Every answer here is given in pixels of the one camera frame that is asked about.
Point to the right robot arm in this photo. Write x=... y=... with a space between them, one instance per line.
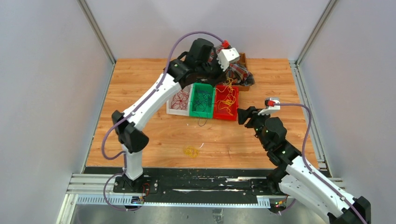
x=296 y=177

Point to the red plastic bin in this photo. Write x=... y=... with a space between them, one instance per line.
x=226 y=102

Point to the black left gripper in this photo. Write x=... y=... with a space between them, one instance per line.
x=222 y=76

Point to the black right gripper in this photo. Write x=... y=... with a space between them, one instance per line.
x=243 y=115

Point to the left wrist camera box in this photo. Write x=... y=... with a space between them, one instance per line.
x=226 y=57

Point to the green plastic bin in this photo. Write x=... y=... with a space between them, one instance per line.
x=202 y=101

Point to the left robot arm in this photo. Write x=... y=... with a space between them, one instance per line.
x=202 y=61

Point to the wooden tray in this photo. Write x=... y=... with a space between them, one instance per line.
x=244 y=61

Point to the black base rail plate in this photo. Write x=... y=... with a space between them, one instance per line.
x=192 y=187

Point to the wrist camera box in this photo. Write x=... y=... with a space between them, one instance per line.
x=271 y=106
x=226 y=57

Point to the plaid flannel shirt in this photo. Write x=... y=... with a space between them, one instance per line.
x=231 y=73

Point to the white plastic bin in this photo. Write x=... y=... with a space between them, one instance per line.
x=180 y=103

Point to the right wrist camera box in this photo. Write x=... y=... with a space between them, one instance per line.
x=271 y=106

